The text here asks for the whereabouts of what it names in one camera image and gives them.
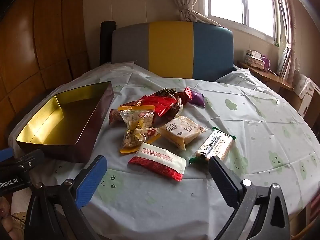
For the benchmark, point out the white and red snack packet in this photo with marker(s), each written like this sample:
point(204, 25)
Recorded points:
point(157, 157)

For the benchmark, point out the cracker packet green ends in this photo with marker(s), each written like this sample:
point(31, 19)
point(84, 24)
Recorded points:
point(217, 145)

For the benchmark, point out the purple snack packet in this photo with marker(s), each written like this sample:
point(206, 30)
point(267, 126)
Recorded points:
point(197, 98)

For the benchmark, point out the large red snack packet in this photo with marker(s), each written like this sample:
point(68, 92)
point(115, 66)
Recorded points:
point(162, 105)

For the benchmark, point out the white cabinet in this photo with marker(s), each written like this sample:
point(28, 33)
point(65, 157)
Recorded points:
point(306, 95)

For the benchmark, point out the pale green printed tablecloth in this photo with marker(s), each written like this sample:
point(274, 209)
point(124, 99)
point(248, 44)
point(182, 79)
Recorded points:
point(250, 120)

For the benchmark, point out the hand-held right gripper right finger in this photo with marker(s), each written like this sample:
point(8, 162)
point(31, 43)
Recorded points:
point(223, 182)

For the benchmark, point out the red foil candy wrapper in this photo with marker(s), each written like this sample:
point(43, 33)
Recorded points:
point(187, 95)

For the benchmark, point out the person's left hand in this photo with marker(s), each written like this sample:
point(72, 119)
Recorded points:
point(3, 212)

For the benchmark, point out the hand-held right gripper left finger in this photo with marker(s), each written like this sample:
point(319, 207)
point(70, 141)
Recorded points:
point(90, 182)

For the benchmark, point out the clear nut bag yellow edges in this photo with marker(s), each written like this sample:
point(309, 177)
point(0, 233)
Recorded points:
point(136, 127)

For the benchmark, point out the brown and gold snack packet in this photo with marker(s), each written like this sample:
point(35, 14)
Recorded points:
point(166, 92)

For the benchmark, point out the clear sesame bar packet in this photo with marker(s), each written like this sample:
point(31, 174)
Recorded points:
point(114, 116)

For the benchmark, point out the gold rectangular tin box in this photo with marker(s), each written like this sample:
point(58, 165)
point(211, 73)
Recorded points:
point(50, 120)

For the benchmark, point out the window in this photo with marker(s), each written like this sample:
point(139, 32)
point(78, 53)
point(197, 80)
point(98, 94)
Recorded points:
point(237, 2)

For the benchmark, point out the patterned tissue box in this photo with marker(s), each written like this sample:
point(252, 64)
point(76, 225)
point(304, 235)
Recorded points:
point(255, 60)

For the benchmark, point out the wooden side table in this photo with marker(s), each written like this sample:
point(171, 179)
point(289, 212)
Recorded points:
point(270, 77)

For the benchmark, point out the slim red bar packet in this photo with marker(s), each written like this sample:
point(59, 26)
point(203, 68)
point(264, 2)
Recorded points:
point(132, 103)

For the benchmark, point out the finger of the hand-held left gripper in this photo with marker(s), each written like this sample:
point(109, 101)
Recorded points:
point(6, 153)
point(31, 157)

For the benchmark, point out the grey yellow blue sofa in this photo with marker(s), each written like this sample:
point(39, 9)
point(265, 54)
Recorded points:
point(170, 50)

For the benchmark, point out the purple box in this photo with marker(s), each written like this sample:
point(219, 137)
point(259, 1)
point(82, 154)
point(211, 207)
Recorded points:
point(266, 63)

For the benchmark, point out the beige square pastry packet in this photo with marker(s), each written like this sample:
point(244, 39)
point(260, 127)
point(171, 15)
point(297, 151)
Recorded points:
point(182, 132)

